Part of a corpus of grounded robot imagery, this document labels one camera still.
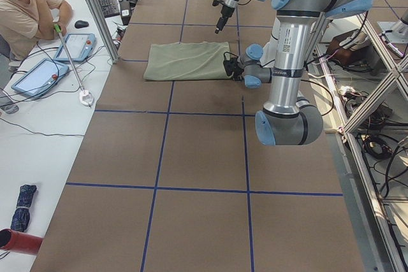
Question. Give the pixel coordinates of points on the far blue teach pendant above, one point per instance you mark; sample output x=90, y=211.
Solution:
x=79, y=47

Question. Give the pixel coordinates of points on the grey aluminium frame post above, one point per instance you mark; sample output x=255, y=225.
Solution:
x=103, y=29

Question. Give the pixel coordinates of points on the black power adapter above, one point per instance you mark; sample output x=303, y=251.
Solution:
x=125, y=12

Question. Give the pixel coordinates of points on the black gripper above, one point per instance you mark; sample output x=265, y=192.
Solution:
x=225, y=11
x=236, y=69

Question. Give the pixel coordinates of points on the black keyboard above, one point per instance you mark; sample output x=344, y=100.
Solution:
x=109, y=8

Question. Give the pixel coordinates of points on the red cylinder tube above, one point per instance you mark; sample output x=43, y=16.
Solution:
x=19, y=242

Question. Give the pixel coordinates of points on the green handled reacher grabber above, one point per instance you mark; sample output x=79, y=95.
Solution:
x=85, y=97

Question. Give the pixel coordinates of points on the blue teach pendant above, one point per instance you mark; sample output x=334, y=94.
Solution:
x=79, y=47
x=41, y=78

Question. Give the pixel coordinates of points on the near blue teach pendant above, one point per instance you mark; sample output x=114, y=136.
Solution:
x=41, y=78

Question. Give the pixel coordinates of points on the brown box with label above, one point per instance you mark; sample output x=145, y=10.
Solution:
x=347, y=50

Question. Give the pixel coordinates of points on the man in beige shirt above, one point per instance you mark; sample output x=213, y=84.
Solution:
x=25, y=22

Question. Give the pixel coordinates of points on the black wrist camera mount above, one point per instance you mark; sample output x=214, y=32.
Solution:
x=217, y=2
x=229, y=61

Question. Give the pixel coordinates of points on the olive green long-sleeve shirt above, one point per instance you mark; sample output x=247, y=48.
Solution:
x=186, y=61

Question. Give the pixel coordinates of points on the black computer mouse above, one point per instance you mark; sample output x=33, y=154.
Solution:
x=79, y=24

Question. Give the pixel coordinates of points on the folded dark plaid umbrella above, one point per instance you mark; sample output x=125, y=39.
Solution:
x=21, y=217

